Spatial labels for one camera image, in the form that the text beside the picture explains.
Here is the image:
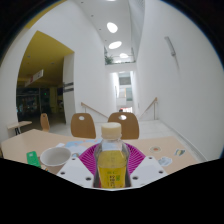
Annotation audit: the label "white ceramic mug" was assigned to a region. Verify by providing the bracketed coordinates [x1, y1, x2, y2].
[39, 146, 72, 175]

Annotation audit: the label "light wooden side table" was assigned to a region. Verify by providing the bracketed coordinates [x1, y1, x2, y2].
[7, 120, 33, 136]

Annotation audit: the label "yellow drink bottle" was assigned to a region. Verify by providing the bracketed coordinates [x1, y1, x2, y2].
[93, 121, 131, 190]

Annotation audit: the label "dark wall sign plates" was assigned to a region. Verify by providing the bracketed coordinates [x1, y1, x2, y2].
[62, 81, 75, 93]

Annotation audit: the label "green balcony plant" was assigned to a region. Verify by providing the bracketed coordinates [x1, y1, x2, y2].
[104, 54, 115, 66]

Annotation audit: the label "pale blue white sticker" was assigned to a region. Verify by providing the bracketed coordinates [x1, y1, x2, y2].
[157, 155, 174, 167]

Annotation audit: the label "round orange sticker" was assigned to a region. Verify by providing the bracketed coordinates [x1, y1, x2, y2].
[149, 145, 162, 154]

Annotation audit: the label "round ceiling lights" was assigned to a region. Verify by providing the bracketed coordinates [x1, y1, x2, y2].
[106, 0, 130, 60]

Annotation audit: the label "yellow and black sticker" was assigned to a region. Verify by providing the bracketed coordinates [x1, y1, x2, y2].
[173, 148, 187, 157]

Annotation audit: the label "small wooden chair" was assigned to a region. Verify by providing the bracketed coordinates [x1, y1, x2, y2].
[39, 112, 51, 133]

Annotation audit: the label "wooden stair handrail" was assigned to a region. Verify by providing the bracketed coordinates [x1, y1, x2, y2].
[137, 96, 159, 121]
[80, 101, 109, 120]

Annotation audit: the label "white hanging sign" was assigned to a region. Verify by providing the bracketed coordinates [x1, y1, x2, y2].
[24, 69, 45, 88]

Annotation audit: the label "grey wall fixture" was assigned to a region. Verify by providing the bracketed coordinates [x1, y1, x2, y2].
[164, 35, 177, 57]

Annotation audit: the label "small green box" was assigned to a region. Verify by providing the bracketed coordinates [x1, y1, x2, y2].
[26, 150, 42, 169]

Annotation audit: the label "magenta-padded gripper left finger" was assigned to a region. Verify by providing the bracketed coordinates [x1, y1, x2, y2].
[56, 142, 102, 190]

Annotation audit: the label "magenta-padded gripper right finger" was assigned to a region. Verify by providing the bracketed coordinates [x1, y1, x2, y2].
[125, 142, 168, 189]

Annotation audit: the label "wooden chair with round hole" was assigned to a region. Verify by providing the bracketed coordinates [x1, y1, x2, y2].
[70, 112, 97, 140]
[107, 111, 140, 141]

